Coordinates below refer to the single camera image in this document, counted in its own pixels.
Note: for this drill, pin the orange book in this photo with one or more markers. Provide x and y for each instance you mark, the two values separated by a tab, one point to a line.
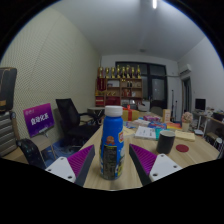
174	126

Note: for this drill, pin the white book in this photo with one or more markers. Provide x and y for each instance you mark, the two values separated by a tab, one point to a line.
145	132

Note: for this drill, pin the yellow gift box red ribbon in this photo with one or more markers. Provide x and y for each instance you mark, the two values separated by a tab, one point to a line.
133	115

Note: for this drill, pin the pink flowers in white pot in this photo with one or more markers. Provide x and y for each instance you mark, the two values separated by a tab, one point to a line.
187	118

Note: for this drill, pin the white wall air conditioner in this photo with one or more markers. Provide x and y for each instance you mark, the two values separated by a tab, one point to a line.
185	70

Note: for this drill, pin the black office chair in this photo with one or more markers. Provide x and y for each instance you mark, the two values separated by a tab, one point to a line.
68	116

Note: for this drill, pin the black bag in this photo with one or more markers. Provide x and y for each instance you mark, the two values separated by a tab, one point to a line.
30	151

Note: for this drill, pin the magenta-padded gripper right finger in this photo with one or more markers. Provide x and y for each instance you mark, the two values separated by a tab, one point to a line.
144	159

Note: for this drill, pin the yellow envelope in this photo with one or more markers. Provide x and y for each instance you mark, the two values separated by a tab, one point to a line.
185	135

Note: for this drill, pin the blue drink bottle white cap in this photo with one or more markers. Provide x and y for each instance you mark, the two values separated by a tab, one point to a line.
111	133

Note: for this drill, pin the orange standing box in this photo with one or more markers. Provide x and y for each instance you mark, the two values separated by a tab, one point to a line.
166	115

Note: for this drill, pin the flat round red coaster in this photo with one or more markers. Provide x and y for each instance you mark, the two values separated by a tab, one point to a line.
182	148

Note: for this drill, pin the black computer monitor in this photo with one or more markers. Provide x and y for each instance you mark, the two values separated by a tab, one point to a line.
200	104

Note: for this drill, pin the ceiling tube light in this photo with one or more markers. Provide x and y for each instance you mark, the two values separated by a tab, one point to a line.
154	4

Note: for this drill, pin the black mug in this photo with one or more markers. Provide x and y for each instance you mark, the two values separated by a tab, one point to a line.
165	142

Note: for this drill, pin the purple sign board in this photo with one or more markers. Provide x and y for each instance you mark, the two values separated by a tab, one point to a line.
38	120

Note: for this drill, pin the wooden shelf unit with trophies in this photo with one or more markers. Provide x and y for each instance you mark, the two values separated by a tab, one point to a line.
116	90

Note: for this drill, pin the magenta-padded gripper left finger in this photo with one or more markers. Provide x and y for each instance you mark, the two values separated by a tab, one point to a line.
80	160

